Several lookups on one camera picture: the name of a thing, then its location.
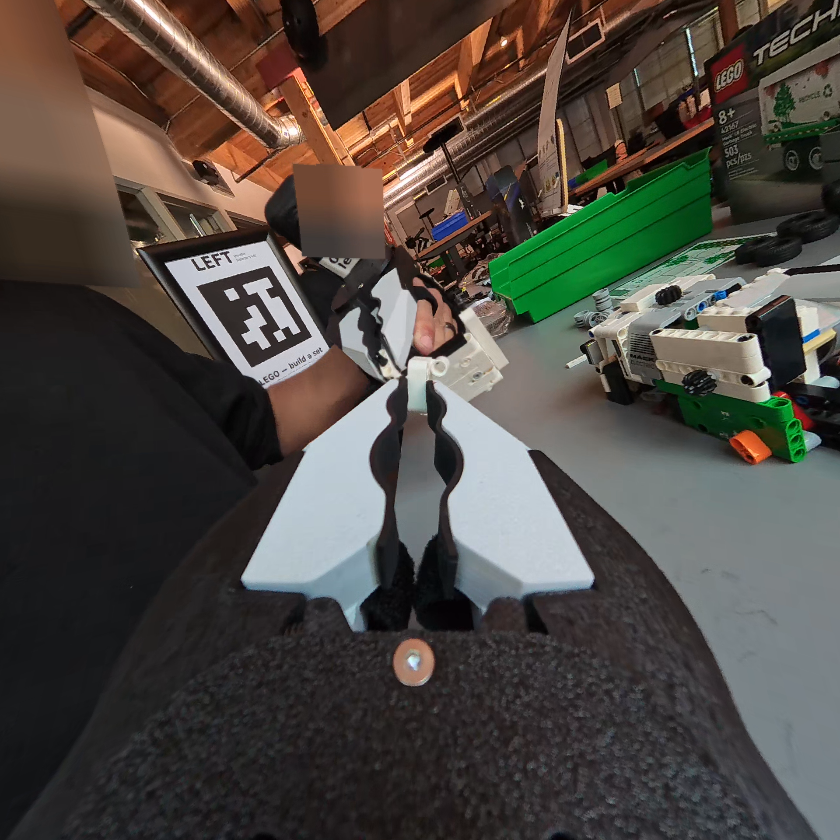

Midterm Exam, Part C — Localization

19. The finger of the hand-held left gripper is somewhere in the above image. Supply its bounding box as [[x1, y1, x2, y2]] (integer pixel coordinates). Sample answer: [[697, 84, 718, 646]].
[[338, 301, 401, 387], [373, 269, 421, 371]]

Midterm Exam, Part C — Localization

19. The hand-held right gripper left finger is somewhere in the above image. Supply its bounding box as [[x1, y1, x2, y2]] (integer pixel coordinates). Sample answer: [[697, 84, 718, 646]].
[[240, 379, 406, 632]]

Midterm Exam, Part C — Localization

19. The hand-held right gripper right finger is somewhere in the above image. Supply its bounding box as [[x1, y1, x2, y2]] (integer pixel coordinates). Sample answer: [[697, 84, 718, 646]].
[[425, 381, 597, 616]]

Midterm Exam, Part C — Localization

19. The white lego subassembly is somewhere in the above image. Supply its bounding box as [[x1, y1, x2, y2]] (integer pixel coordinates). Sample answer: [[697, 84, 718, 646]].
[[420, 307, 511, 403]]

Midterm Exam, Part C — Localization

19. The person's left forearm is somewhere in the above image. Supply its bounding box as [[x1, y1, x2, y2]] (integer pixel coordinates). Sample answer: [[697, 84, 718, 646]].
[[268, 343, 389, 458]]

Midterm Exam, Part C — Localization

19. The white green lego truck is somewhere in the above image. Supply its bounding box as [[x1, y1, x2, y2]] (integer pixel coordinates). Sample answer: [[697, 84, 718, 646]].
[[579, 268, 840, 467]]

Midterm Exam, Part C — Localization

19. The black construction set box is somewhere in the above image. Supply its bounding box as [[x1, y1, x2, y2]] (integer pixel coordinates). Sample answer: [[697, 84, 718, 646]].
[[703, 0, 840, 222]]

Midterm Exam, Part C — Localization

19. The person's left hand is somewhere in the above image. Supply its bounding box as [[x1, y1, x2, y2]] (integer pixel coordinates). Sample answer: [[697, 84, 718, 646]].
[[411, 289, 465, 355]]

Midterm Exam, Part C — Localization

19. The clear plastic bag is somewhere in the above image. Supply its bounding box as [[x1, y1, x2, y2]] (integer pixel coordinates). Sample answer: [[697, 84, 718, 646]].
[[458, 297, 521, 340]]

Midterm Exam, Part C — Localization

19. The black framed marker sign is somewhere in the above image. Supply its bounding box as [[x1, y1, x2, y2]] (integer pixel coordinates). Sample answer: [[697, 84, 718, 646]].
[[136, 226, 343, 391]]

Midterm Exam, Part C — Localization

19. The pile of grey wheel hubs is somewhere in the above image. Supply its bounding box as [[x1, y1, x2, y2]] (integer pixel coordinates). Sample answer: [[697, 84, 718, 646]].
[[573, 290, 616, 330]]

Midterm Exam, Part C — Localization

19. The green plastic bin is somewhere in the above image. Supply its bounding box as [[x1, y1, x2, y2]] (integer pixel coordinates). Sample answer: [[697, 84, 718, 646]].
[[487, 146, 716, 324]]

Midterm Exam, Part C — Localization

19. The dark flat panel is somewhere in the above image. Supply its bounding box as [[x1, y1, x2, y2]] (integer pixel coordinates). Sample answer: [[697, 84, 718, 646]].
[[281, 0, 501, 130]]

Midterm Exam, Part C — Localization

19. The green sticker sheet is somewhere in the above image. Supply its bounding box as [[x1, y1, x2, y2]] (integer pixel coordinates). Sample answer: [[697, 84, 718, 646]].
[[609, 233, 770, 298]]

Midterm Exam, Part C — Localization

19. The pile of black rubber tires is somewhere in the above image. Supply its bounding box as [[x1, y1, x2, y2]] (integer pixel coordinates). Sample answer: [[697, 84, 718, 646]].
[[734, 209, 840, 268]]

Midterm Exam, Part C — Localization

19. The metal air duct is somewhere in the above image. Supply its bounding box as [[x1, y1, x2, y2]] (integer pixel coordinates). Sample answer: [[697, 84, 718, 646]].
[[84, 0, 305, 152]]

